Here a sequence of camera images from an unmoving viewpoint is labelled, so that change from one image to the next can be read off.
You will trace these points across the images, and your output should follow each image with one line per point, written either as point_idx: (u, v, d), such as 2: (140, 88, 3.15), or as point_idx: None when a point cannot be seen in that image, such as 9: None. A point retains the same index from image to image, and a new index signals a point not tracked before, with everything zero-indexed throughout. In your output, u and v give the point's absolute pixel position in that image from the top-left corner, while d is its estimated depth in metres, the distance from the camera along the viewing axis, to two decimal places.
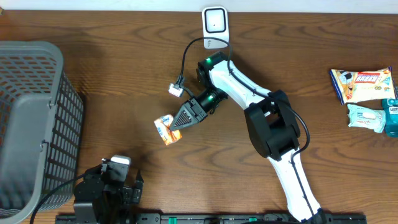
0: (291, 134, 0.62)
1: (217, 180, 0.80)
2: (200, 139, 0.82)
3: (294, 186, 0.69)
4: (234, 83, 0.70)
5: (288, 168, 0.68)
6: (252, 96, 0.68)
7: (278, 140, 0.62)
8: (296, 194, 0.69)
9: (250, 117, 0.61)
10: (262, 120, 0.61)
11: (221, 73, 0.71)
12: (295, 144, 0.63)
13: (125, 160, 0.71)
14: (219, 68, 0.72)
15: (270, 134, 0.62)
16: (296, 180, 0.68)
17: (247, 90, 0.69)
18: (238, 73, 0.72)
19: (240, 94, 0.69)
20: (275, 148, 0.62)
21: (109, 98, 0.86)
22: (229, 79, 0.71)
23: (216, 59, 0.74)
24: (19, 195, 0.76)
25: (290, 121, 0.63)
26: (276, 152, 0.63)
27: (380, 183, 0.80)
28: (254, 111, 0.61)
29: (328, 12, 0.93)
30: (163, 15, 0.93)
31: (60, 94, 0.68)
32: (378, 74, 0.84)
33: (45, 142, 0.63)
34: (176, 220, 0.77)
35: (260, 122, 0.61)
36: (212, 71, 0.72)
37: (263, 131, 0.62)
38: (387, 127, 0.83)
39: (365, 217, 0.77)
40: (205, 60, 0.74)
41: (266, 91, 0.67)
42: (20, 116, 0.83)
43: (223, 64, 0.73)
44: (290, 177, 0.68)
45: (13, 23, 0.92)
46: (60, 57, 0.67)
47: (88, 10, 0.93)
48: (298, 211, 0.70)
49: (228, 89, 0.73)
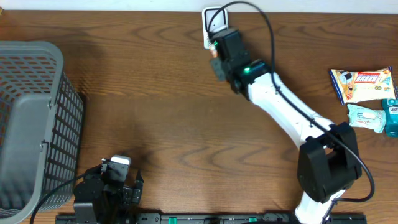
0: (348, 175, 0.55)
1: (218, 180, 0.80)
2: (200, 139, 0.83)
3: (321, 210, 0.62)
4: (283, 106, 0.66)
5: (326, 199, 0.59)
6: (310, 127, 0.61)
7: (334, 183, 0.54)
8: (319, 215, 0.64)
9: (310, 157, 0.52)
10: (323, 162, 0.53)
11: (266, 91, 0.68)
12: (348, 185, 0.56)
13: (125, 160, 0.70)
14: (262, 83, 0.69)
15: (326, 177, 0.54)
16: (326, 206, 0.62)
17: (301, 118, 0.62)
18: (287, 93, 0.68)
19: (293, 121, 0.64)
20: (328, 193, 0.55)
21: (109, 98, 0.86)
22: (276, 99, 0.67)
23: (255, 70, 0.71)
24: (19, 195, 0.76)
25: (350, 162, 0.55)
26: (328, 195, 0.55)
27: (381, 182, 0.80)
28: (316, 151, 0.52)
29: (328, 12, 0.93)
30: (163, 15, 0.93)
31: (60, 94, 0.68)
32: (378, 74, 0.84)
33: (45, 142, 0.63)
34: (176, 220, 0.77)
35: (319, 162, 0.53)
36: (253, 86, 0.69)
37: (319, 173, 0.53)
38: (387, 127, 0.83)
39: (365, 217, 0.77)
40: (242, 70, 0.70)
41: (326, 122, 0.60)
42: (20, 115, 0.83)
43: (267, 79, 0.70)
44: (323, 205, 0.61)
45: (13, 23, 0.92)
46: (61, 57, 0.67)
47: (88, 10, 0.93)
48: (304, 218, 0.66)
49: (276, 111, 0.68)
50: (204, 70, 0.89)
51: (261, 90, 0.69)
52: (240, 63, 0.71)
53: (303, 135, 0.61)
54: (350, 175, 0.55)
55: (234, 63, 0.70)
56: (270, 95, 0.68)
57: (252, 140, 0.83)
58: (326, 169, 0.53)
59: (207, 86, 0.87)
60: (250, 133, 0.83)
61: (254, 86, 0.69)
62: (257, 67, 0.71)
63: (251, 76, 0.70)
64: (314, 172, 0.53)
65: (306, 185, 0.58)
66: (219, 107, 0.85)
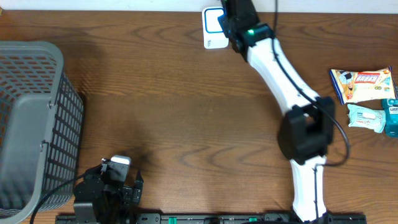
0: (324, 141, 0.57)
1: (218, 180, 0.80)
2: (200, 139, 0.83)
3: (308, 188, 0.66)
4: (277, 73, 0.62)
5: (307, 170, 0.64)
6: (297, 96, 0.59)
7: (310, 145, 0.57)
8: (308, 198, 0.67)
9: (291, 122, 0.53)
10: (302, 127, 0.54)
11: (264, 56, 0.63)
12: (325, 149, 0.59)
13: (124, 160, 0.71)
14: (262, 48, 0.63)
15: (304, 140, 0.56)
16: (311, 184, 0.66)
17: (291, 87, 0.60)
18: (284, 61, 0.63)
19: (283, 89, 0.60)
20: (303, 152, 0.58)
21: (109, 98, 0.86)
22: (271, 65, 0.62)
23: (260, 32, 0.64)
24: (19, 195, 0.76)
25: (328, 129, 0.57)
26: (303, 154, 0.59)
27: (381, 182, 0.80)
28: (297, 117, 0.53)
29: (328, 12, 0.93)
30: (163, 15, 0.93)
31: (60, 95, 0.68)
32: (378, 74, 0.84)
33: (45, 142, 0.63)
34: (176, 220, 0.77)
35: (300, 128, 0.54)
36: (253, 50, 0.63)
37: (298, 136, 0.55)
38: (387, 127, 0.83)
39: (365, 217, 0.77)
40: (246, 32, 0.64)
41: (313, 94, 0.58)
42: (20, 115, 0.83)
43: (267, 45, 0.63)
44: (307, 183, 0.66)
45: (13, 23, 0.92)
46: (61, 58, 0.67)
47: (88, 10, 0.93)
48: (301, 211, 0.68)
49: (268, 77, 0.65)
50: (204, 70, 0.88)
51: (260, 54, 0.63)
52: (246, 24, 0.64)
53: (288, 104, 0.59)
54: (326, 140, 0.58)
55: (239, 23, 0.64)
56: (267, 60, 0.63)
57: (252, 140, 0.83)
58: (305, 134, 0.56)
59: (207, 86, 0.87)
60: (250, 133, 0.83)
61: (254, 50, 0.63)
62: (262, 30, 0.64)
63: (254, 38, 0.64)
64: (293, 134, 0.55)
65: (285, 142, 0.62)
66: (219, 107, 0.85)
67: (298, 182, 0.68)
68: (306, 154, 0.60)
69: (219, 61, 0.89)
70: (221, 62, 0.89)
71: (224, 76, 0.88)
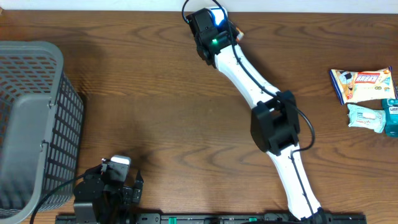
0: (293, 130, 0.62)
1: (218, 180, 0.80)
2: (200, 139, 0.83)
3: (293, 181, 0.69)
4: (242, 74, 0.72)
5: (285, 160, 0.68)
6: (260, 93, 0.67)
7: (279, 136, 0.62)
8: (296, 191, 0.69)
9: (259, 117, 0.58)
10: (269, 121, 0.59)
11: (229, 62, 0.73)
12: (296, 140, 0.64)
13: (125, 160, 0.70)
14: (225, 55, 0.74)
15: (273, 133, 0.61)
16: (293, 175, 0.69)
17: (254, 86, 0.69)
18: (246, 63, 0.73)
19: (248, 88, 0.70)
20: (275, 144, 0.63)
21: (109, 98, 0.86)
22: (236, 68, 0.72)
23: (222, 40, 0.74)
24: (19, 195, 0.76)
25: (294, 120, 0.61)
26: (277, 147, 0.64)
27: (381, 182, 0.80)
28: (262, 112, 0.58)
29: (328, 12, 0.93)
30: (163, 15, 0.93)
31: (60, 94, 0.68)
32: (378, 74, 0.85)
33: (45, 142, 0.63)
34: (176, 220, 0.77)
35: (268, 123, 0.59)
36: (219, 56, 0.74)
37: (267, 130, 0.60)
38: (387, 127, 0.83)
39: (365, 217, 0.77)
40: (210, 40, 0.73)
41: (274, 89, 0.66)
42: (20, 115, 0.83)
43: (229, 50, 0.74)
44: (290, 175, 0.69)
45: (13, 23, 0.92)
46: (61, 58, 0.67)
47: (88, 10, 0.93)
48: (297, 209, 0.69)
49: (234, 79, 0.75)
50: (204, 70, 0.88)
51: (225, 60, 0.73)
52: (211, 35, 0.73)
53: (254, 101, 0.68)
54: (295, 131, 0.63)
55: (204, 35, 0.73)
56: (232, 65, 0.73)
57: (252, 140, 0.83)
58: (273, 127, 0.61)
59: (207, 86, 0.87)
60: (250, 133, 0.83)
61: (218, 56, 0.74)
62: (224, 37, 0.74)
63: (218, 46, 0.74)
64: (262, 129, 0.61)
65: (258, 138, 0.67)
66: (219, 107, 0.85)
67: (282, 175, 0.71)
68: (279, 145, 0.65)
69: None
70: None
71: (224, 76, 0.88)
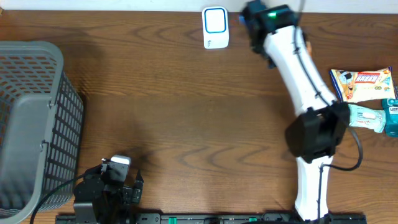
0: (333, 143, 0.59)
1: (218, 180, 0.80)
2: (200, 139, 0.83)
3: (312, 188, 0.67)
4: (295, 68, 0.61)
5: (313, 170, 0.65)
6: (314, 99, 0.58)
7: (317, 147, 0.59)
8: (311, 197, 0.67)
9: (305, 125, 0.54)
10: (314, 130, 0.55)
11: (283, 49, 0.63)
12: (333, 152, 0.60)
13: (125, 160, 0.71)
14: (282, 35, 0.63)
15: (313, 143, 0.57)
16: (316, 183, 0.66)
17: (309, 86, 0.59)
18: (305, 56, 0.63)
19: (301, 88, 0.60)
20: (310, 152, 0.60)
21: (109, 98, 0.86)
22: (290, 59, 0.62)
23: (281, 13, 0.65)
24: (19, 195, 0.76)
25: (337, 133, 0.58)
26: (310, 157, 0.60)
27: (381, 182, 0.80)
28: (311, 120, 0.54)
29: (328, 12, 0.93)
30: (163, 15, 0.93)
31: (60, 94, 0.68)
32: (377, 74, 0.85)
33: (45, 142, 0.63)
34: (176, 220, 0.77)
35: (313, 131, 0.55)
36: (273, 37, 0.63)
37: (309, 139, 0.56)
38: (387, 127, 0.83)
39: (365, 217, 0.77)
40: (267, 14, 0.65)
41: (331, 97, 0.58)
42: (20, 115, 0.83)
43: (288, 32, 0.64)
44: (313, 183, 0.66)
45: (13, 23, 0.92)
46: (61, 58, 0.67)
47: (88, 10, 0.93)
48: (305, 210, 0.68)
49: (283, 70, 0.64)
50: (204, 70, 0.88)
51: (280, 44, 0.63)
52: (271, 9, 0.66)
53: (305, 105, 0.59)
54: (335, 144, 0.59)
55: (262, 14, 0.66)
56: (287, 53, 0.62)
57: (253, 140, 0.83)
58: (315, 137, 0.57)
59: (207, 87, 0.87)
60: (250, 133, 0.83)
61: (273, 37, 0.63)
62: (284, 14, 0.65)
63: (275, 23, 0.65)
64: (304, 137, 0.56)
65: (294, 144, 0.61)
66: (219, 107, 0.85)
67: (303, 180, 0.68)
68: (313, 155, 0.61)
69: (219, 60, 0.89)
70: (221, 62, 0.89)
71: (224, 76, 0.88)
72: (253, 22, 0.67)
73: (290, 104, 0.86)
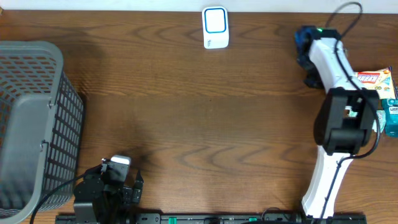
0: (357, 135, 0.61)
1: (218, 180, 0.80)
2: (201, 139, 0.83)
3: (325, 182, 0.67)
4: (333, 61, 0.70)
5: (331, 162, 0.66)
6: (345, 83, 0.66)
7: (342, 134, 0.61)
8: (319, 193, 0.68)
9: (334, 98, 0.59)
10: (342, 107, 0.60)
11: (324, 48, 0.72)
12: (356, 148, 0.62)
13: (125, 160, 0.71)
14: (324, 42, 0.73)
15: (339, 124, 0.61)
16: (331, 178, 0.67)
17: (342, 74, 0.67)
18: (342, 56, 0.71)
19: (335, 74, 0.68)
20: (334, 139, 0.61)
21: (109, 98, 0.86)
22: (329, 56, 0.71)
23: (328, 32, 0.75)
24: (19, 195, 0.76)
25: (364, 125, 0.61)
26: (333, 144, 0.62)
27: (381, 182, 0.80)
28: (340, 95, 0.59)
29: (328, 12, 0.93)
30: (163, 15, 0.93)
31: (60, 94, 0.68)
32: (377, 75, 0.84)
33: (45, 142, 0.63)
34: (176, 220, 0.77)
35: (338, 107, 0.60)
36: (317, 42, 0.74)
37: (334, 116, 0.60)
38: (387, 127, 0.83)
39: (365, 217, 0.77)
40: (315, 30, 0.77)
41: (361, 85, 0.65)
42: (20, 115, 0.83)
43: (330, 40, 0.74)
44: (327, 177, 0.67)
45: (12, 23, 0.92)
46: (60, 58, 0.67)
47: (88, 10, 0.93)
48: (310, 206, 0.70)
49: (324, 61, 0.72)
50: (205, 70, 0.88)
51: (320, 46, 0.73)
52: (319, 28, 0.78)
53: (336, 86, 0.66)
54: (359, 140, 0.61)
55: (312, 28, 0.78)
56: (328, 52, 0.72)
57: (253, 140, 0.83)
58: (341, 118, 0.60)
59: (207, 87, 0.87)
60: (250, 133, 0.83)
61: (316, 42, 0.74)
62: (332, 33, 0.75)
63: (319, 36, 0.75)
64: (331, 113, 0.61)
65: (319, 130, 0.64)
66: (219, 107, 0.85)
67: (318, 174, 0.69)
68: (336, 145, 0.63)
69: (219, 60, 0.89)
70: (221, 62, 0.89)
71: (224, 76, 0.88)
72: (303, 34, 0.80)
73: (290, 104, 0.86)
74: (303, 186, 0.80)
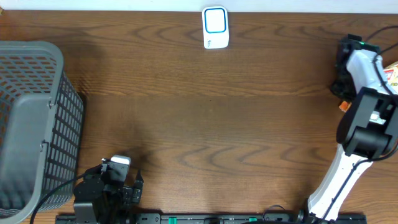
0: (380, 141, 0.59)
1: (218, 180, 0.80)
2: (200, 139, 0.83)
3: (337, 183, 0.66)
4: (370, 69, 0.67)
5: (347, 164, 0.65)
6: (379, 87, 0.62)
7: (365, 135, 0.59)
8: (328, 193, 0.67)
9: (365, 96, 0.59)
10: (370, 107, 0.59)
11: (363, 58, 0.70)
12: (375, 154, 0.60)
13: (125, 160, 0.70)
14: (364, 52, 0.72)
15: (364, 124, 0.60)
16: (343, 180, 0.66)
17: (377, 79, 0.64)
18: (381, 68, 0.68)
19: (369, 79, 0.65)
20: (356, 139, 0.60)
21: (109, 98, 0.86)
22: (367, 65, 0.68)
23: (370, 47, 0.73)
24: (19, 195, 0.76)
25: (389, 131, 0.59)
26: (352, 144, 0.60)
27: (381, 183, 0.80)
28: (371, 94, 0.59)
29: (328, 12, 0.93)
30: (163, 15, 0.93)
31: (60, 94, 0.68)
32: (391, 71, 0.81)
33: (45, 142, 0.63)
34: (176, 220, 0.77)
35: (368, 107, 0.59)
36: (356, 51, 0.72)
37: (362, 116, 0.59)
38: None
39: (365, 217, 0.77)
40: (358, 42, 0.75)
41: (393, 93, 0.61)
42: (20, 116, 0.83)
43: (369, 52, 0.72)
44: (339, 178, 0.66)
45: (12, 23, 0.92)
46: (61, 58, 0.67)
47: (88, 10, 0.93)
48: (314, 206, 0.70)
49: (360, 70, 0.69)
50: (205, 70, 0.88)
51: (359, 55, 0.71)
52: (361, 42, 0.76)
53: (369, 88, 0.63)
54: (382, 146, 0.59)
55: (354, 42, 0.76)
56: (365, 61, 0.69)
57: (253, 140, 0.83)
58: (367, 118, 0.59)
59: (207, 86, 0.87)
60: (250, 133, 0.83)
61: (356, 51, 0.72)
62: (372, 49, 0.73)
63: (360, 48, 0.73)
64: (358, 112, 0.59)
65: (341, 130, 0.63)
66: (219, 107, 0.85)
67: (329, 175, 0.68)
68: (356, 147, 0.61)
69: (219, 60, 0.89)
70: (221, 62, 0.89)
71: (224, 76, 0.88)
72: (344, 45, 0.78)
73: (290, 104, 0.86)
74: (303, 186, 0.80)
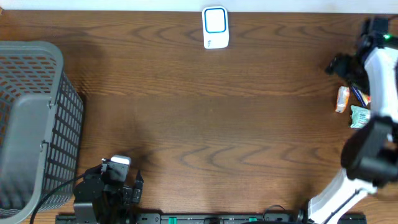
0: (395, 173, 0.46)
1: (218, 180, 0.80)
2: (200, 139, 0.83)
3: (337, 201, 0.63)
4: (390, 79, 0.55)
5: (349, 188, 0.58)
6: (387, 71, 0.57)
7: (377, 167, 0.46)
8: (326, 208, 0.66)
9: (376, 126, 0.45)
10: (382, 140, 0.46)
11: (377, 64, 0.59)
12: (382, 185, 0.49)
13: (125, 160, 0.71)
14: (386, 55, 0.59)
15: (373, 155, 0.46)
16: (344, 199, 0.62)
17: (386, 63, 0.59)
18: None
19: (389, 96, 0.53)
20: (360, 170, 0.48)
21: (109, 98, 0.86)
22: (389, 73, 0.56)
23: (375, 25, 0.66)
24: (19, 195, 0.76)
25: None
26: (357, 173, 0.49)
27: None
28: (384, 123, 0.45)
29: (328, 12, 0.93)
30: (163, 15, 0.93)
31: (60, 94, 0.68)
32: None
33: (45, 142, 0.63)
34: (176, 220, 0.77)
35: (380, 140, 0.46)
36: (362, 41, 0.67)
37: (370, 149, 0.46)
38: None
39: (365, 217, 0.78)
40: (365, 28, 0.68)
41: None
42: (20, 115, 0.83)
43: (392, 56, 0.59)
44: (339, 198, 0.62)
45: (12, 23, 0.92)
46: (60, 58, 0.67)
47: (87, 10, 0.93)
48: (314, 213, 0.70)
49: (378, 79, 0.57)
50: (205, 70, 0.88)
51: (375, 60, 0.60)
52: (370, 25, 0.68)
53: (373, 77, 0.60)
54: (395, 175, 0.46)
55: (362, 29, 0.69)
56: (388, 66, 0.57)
57: (252, 140, 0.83)
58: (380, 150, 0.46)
59: (207, 86, 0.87)
60: (250, 133, 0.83)
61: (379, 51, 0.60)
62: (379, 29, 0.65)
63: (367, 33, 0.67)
64: (365, 144, 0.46)
65: (348, 154, 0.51)
66: (219, 107, 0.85)
67: (330, 191, 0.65)
68: (362, 176, 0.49)
69: (219, 60, 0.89)
70: (221, 62, 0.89)
71: (224, 76, 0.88)
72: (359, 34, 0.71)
73: (290, 104, 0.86)
74: (303, 186, 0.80)
